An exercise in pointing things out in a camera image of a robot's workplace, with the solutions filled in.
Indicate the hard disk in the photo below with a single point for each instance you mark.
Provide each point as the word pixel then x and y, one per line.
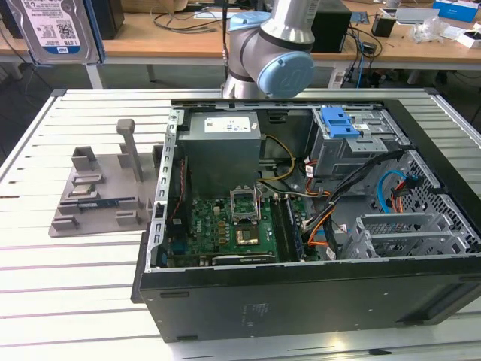
pixel 56 26

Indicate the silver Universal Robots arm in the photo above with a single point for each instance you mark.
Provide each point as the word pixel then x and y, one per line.
pixel 248 49

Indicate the grey metal disk bay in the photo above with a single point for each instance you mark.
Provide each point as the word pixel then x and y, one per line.
pixel 394 225

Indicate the thin metal locking lever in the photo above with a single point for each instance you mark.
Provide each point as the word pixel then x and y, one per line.
pixel 259 203

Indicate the grey power supply unit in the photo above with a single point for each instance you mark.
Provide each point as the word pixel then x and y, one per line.
pixel 218 158

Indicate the green motherboard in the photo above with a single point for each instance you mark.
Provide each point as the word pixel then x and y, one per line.
pixel 210 225

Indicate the CPU socket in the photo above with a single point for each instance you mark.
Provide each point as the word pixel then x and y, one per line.
pixel 248 236

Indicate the black RAM slot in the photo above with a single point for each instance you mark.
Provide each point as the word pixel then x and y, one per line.
pixel 277 225
pixel 286 225

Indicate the installed RAM stick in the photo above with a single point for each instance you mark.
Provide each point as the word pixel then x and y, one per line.
pixel 295 225

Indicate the black graphics card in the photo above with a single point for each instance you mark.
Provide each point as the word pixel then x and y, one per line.
pixel 240 259

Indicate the grey metal drive cage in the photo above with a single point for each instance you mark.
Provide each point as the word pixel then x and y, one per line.
pixel 338 158

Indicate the blue plastic drive latch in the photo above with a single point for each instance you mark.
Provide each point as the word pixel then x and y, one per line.
pixel 338 124

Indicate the black open PC case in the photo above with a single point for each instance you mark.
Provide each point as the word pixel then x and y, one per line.
pixel 300 301

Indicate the grey parts rack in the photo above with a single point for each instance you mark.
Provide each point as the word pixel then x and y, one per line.
pixel 105 180

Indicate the white power strip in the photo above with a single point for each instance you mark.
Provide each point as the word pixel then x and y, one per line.
pixel 338 79

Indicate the blue RAM stick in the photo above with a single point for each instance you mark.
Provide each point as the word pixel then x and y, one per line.
pixel 97 204

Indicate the wooden desk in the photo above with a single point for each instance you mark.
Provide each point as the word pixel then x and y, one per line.
pixel 413 49
pixel 150 41

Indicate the white sheet on desk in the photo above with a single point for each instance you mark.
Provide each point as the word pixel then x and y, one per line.
pixel 210 15

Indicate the black power adapter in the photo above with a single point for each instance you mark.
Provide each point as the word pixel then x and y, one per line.
pixel 369 49

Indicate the large black computer box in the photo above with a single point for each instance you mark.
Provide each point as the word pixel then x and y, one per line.
pixel 112 22

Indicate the small black box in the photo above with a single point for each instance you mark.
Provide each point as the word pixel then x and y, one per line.
pixel 383 26

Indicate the clear plastic bags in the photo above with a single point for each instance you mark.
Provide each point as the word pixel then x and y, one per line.
pixel 428 30

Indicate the flat grey box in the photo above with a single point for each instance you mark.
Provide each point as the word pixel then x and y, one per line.
pixel 417 15

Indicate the white box with black item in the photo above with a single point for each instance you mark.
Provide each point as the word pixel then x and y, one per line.
pixel 469 39

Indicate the blue and white box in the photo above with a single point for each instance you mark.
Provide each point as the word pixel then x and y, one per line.
pixel 454 9

